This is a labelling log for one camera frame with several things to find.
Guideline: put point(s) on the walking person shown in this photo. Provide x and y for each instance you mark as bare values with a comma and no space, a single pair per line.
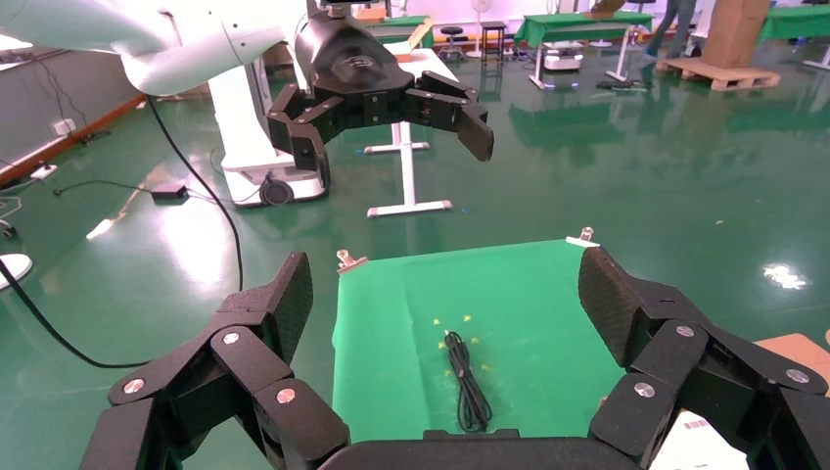
674,26

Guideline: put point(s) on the white low mobile robot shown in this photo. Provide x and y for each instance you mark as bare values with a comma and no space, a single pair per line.
563,57

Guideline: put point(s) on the wooden pallet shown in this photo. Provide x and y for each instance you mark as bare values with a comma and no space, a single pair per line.
720,72

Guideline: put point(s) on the white power strip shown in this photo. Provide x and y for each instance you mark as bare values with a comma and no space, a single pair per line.
43,172

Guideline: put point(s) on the black square stool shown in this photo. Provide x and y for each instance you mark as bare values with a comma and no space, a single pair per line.
493,36

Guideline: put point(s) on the white printed instruction sheet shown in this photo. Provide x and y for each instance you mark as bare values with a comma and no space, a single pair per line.
700,447

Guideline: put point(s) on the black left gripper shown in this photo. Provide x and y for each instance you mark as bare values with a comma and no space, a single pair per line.
350,65

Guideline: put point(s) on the white wall socket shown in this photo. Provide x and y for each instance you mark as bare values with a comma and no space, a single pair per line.
65,126

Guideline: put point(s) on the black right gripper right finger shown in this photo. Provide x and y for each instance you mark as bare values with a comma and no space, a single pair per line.
668,344

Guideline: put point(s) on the metal binder clip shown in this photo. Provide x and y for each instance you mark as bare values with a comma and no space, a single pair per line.
350,261
581,239

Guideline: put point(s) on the green covered table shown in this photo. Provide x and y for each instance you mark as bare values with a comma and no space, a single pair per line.
577,26
797,23

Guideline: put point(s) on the flat black floor item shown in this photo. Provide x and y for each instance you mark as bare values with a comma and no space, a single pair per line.
622,85

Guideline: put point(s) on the green table cloth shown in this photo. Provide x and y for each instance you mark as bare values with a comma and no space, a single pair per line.
532,337

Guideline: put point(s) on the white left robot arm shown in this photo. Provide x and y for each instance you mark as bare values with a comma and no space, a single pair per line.
181,52

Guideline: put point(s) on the tall cardboard box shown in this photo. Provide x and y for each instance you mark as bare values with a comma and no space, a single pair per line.
736,32

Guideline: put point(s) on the black round stool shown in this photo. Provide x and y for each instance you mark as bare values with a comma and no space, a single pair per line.
452,39

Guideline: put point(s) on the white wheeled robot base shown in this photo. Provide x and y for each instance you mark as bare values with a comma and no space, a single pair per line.
243,130

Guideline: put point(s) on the white desk with legs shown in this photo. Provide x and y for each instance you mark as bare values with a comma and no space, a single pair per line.
405,175

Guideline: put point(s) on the white standing fan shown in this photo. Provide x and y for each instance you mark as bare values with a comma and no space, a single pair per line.
481,13

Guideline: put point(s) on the black power adapter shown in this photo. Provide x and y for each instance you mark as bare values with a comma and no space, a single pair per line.
168,191

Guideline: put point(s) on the brown cardboard carton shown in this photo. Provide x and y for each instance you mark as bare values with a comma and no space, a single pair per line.
421,36

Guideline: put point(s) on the flat cardboard sheet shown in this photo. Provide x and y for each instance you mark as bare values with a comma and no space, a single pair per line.
603,6

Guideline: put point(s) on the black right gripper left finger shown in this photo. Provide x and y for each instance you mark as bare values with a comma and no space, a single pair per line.
246,363

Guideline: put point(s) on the white round floor stand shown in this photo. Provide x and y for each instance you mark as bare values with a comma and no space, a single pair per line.
13,267

